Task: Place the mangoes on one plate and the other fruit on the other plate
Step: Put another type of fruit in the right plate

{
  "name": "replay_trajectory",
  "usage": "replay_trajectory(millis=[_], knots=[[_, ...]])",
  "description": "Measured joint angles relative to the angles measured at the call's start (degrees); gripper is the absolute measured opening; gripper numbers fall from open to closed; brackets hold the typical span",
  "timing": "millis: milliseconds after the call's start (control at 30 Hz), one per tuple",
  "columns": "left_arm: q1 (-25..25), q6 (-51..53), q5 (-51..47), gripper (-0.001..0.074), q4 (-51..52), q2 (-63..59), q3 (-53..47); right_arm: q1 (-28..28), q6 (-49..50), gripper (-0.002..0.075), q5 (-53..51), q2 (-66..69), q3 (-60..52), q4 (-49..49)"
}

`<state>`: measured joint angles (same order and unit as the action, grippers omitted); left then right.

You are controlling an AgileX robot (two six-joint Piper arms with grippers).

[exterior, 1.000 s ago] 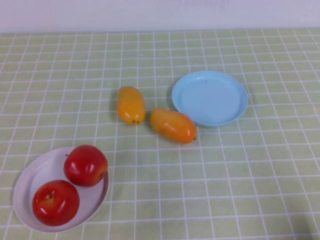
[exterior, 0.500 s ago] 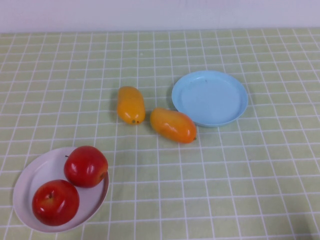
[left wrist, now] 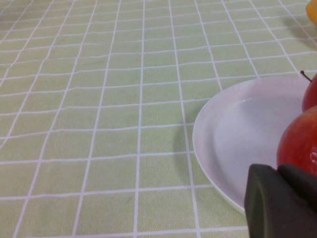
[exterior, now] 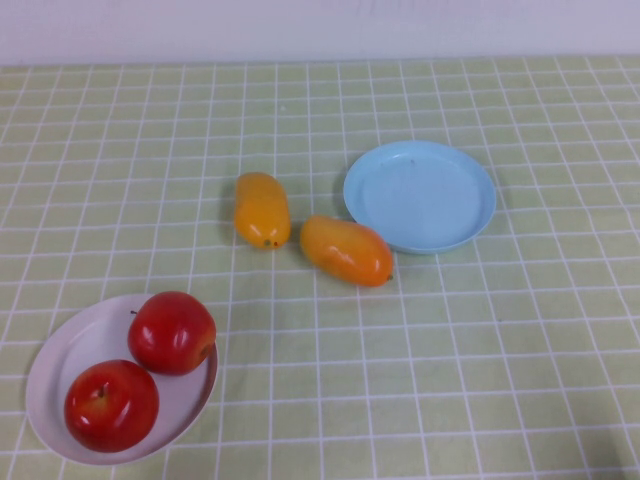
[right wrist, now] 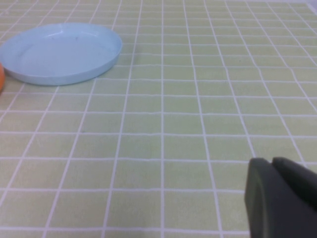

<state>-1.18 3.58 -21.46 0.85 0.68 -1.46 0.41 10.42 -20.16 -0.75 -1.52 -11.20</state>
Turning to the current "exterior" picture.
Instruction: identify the yellow orange toy fruit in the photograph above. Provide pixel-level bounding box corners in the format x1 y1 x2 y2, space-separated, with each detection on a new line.
299 214 395 289
233 172 292 250

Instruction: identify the red toy apple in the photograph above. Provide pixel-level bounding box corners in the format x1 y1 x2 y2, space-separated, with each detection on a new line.
127 290 219 377
63 358 161 454

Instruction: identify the light blue round plate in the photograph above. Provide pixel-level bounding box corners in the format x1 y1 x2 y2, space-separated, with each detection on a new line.
342 140 498 256

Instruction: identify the white round plate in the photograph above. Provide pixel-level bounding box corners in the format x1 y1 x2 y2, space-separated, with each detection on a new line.
24 293 220 469

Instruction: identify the green checked tablecloth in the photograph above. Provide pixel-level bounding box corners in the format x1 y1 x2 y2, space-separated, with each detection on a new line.
0 55 640 480

